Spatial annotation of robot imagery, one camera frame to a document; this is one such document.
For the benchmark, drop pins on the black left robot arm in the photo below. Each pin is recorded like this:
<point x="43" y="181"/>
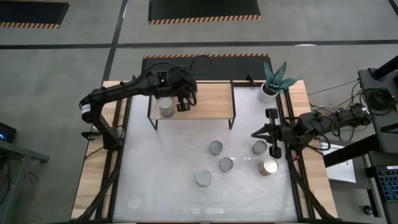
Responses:
<point x="124" y="88"/>

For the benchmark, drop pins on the green can with orange print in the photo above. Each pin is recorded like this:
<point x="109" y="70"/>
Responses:
<point x="215" y="147"/>

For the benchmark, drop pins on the black clamp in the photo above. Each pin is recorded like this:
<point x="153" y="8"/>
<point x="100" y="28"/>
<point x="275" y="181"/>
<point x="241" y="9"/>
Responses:
<point x="90" y="134"/>

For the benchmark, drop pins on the black pole with boom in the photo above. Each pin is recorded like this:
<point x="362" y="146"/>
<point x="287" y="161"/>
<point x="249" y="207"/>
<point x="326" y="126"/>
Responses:
<point x="387" y="67"/>

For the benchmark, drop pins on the black mat with hazard stripe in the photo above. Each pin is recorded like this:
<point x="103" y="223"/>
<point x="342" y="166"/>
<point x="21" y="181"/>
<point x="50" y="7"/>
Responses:
<point x="32" y="12"/>
<point x="224" y="68"/>
<point x="203" y="9"/>

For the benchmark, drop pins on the green plant in white pot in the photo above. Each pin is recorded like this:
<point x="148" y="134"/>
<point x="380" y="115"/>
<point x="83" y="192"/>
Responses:
<point x="268" y="93"/>

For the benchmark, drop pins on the black device with blue light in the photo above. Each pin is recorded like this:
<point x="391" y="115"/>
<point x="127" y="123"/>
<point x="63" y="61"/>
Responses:
<point x="7" y="130"/>

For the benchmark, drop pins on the black computer mouse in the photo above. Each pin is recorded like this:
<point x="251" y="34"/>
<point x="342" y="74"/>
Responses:
<point x="368" y="210"/>

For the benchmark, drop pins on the orange Pineapple can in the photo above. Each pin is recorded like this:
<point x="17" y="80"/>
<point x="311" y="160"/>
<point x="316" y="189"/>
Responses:
<point x="268" y="166"/>

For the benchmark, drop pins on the wooden shelf with black frame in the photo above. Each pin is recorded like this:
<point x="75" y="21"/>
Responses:
<point x="211" y="102"/>

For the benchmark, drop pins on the black aluminium rig frame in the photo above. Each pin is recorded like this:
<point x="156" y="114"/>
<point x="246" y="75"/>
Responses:
<point x="115" y="186"/>

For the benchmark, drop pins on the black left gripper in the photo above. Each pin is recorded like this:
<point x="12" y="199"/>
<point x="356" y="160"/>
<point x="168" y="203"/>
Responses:
<point x="183" y="81"/>

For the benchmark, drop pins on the teal yellow Carrots can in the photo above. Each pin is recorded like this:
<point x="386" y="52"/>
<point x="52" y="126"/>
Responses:
<point x="203" y="178"/>

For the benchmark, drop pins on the dotted Green Peas can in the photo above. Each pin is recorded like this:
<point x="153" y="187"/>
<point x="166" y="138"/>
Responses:
<point x="259" y="147"/>

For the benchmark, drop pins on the white paper sheet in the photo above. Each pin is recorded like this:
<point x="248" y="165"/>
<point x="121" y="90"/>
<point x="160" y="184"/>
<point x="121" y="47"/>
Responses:
<point x="342" y="171"/>

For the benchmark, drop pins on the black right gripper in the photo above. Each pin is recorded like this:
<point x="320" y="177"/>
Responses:
<point x="284" y="135"/>

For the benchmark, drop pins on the black metal beam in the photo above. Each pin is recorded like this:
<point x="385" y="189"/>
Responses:
<point x="351" y="150"/>

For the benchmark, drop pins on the blue Peas can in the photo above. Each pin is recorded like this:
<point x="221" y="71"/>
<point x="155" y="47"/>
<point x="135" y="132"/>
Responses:
<point x="166" y="105"/>

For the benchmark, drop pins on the grey desk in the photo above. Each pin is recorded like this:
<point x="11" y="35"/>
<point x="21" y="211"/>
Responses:
<point x="385" y="146"/>
<point x="28" y="154"/>

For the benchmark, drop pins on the black keyboard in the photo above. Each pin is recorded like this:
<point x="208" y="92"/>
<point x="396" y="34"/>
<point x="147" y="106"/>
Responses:
<point x="388" y="183"/>

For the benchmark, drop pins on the white Saucy beans can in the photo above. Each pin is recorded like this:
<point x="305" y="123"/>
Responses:
<point x="226" y="164"/>

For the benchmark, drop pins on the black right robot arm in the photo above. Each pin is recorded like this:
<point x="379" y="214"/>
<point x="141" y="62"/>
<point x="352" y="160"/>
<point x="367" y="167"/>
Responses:
<point x="348" y="116"/>

